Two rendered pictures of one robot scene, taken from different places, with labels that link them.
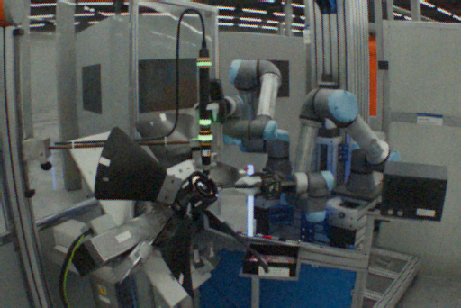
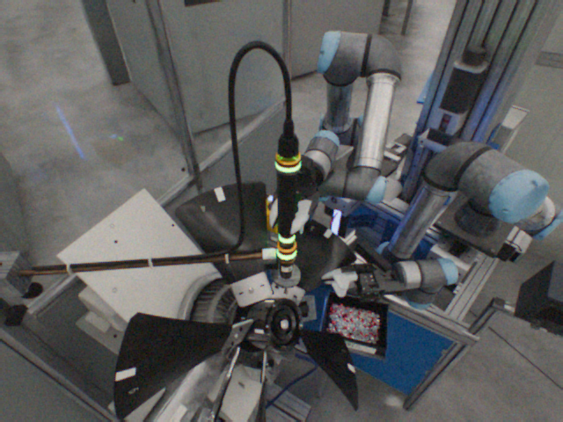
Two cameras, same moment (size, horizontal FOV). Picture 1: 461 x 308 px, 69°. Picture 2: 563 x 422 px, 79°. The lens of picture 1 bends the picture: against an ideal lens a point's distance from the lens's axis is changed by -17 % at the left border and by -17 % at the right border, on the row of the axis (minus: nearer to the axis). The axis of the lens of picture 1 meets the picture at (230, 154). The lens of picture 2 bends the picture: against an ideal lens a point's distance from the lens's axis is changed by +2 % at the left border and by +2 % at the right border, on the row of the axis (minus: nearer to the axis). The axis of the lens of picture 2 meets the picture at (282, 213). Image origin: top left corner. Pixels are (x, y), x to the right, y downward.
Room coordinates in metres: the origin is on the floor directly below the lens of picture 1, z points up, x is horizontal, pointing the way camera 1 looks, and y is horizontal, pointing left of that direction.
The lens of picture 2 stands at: (0.86, 0.08, 1.97)
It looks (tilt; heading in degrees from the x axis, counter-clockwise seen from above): 46 degrees down; 1
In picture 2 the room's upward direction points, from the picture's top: straight up
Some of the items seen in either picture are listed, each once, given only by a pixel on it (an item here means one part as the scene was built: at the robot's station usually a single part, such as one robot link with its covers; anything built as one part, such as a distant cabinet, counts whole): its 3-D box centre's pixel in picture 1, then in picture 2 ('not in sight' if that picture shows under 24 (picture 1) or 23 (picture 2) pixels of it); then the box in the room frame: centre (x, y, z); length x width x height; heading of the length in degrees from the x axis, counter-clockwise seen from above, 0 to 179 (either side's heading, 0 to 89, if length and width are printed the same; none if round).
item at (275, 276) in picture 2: (203, 153); (281, 265); (1.33, 0.09, 1.31); 0.09 x 0.07 x 0.10; 96
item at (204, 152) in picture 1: (204, 107); (287, 220); (1.33, 0.08, 1.46); 0.04 x 0.04 x 0.46
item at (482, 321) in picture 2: (368, 232); (486, 317); (1.39, -0.55, 0.96); 0.03 x 0.03 x 0.20; 61
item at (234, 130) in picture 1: (235, 130); (324, 182); (1.59, -0.02, 1.34); 0.11 x 0.08 x 0.11; 77
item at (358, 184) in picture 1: (361, 178); (481, 212); (1.74, -0.62, 1.09); 0.15 x 0.15 x 0.10
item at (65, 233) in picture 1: (72, 239); (111, 302); (1.44, 0.68, 0.92); 0.17 x 0.16 x 0.11; 61
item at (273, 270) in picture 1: (271, 260); (354, 322); (1.42, -0.16, 0.85); 0.22 x 0.17 x 0.07; 77
